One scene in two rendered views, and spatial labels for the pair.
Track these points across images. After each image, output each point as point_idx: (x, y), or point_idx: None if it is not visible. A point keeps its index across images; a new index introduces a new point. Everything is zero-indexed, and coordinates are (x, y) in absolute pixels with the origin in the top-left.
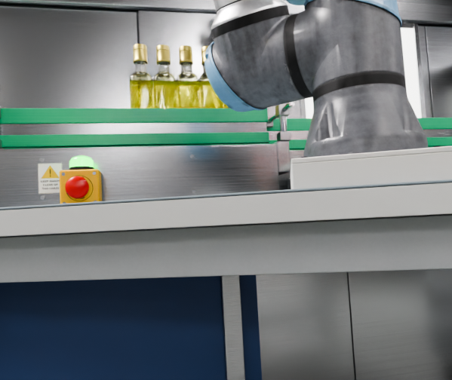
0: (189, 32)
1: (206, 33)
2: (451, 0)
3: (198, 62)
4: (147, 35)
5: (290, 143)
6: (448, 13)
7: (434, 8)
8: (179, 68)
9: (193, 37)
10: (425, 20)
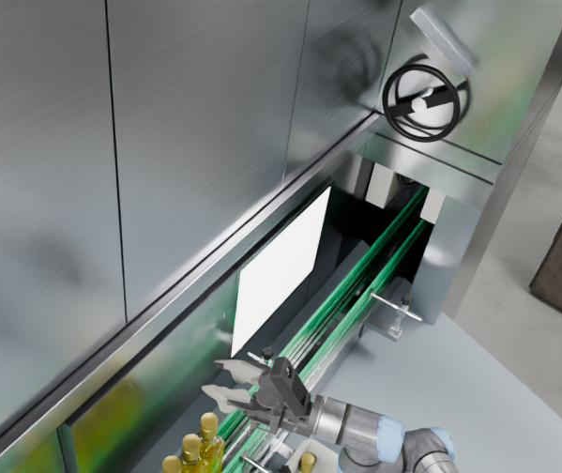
0: (131, 390)
1: (149, 373)
2: (362, 114)
3: (141, 409)
4: (84, 441)
5: (253, 450)
6: (358, 142)
7: (350, 145)
8: (121, 434)
9: (136, 390)
10: (340, 165)
